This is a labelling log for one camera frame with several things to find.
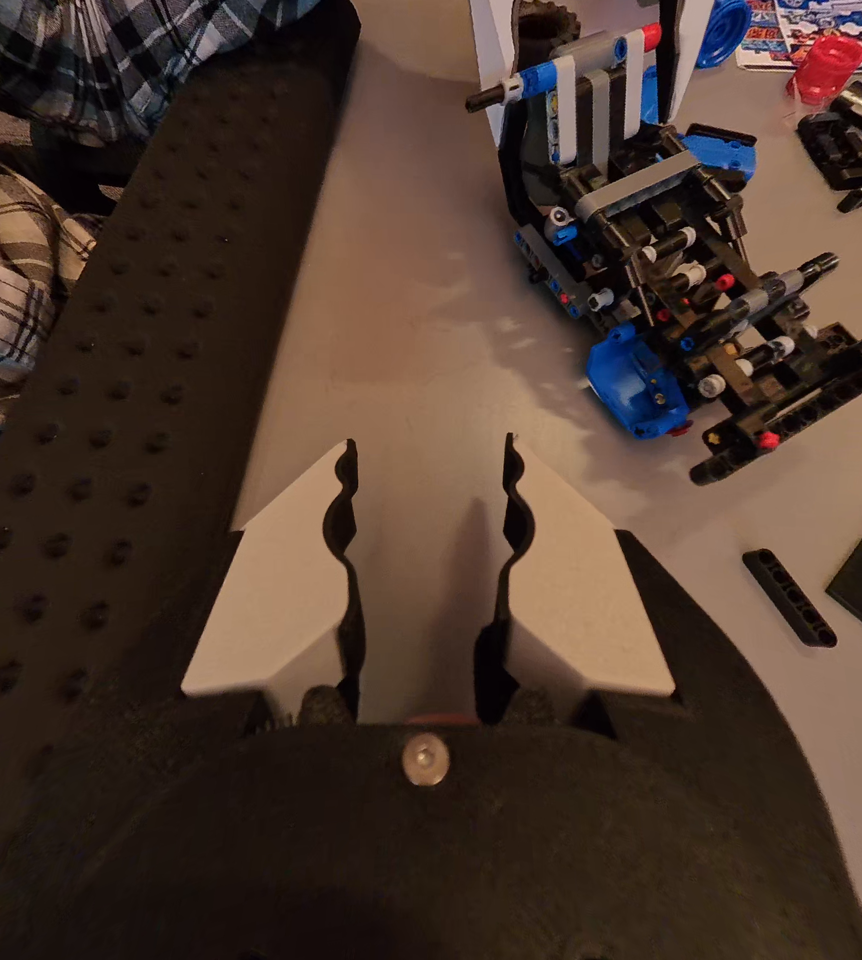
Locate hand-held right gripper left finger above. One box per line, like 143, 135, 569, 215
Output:
180, 438, 366, 725

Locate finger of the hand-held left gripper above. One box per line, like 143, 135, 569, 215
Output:
656, 0, 718, 126
468, 0, 521, 145

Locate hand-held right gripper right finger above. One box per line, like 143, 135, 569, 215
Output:
473, 432, 677, 725

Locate brick-built toy truck chassis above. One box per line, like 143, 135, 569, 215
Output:
465, 22, 862, 487

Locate blue wheel rim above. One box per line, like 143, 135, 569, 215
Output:
696, 0, 755, 71

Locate black toy tyre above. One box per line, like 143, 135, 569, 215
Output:
516, 0, 579, 48

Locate small red wheel rim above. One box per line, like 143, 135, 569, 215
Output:
786, 35, 862, 107

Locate short black beam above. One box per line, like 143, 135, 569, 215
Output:
741, 548, 839, 648

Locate person's plaid shirt torso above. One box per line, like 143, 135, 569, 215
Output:
0, 0, 321, 526

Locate black frame piece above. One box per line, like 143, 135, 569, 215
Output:
796, 110, 862, 189

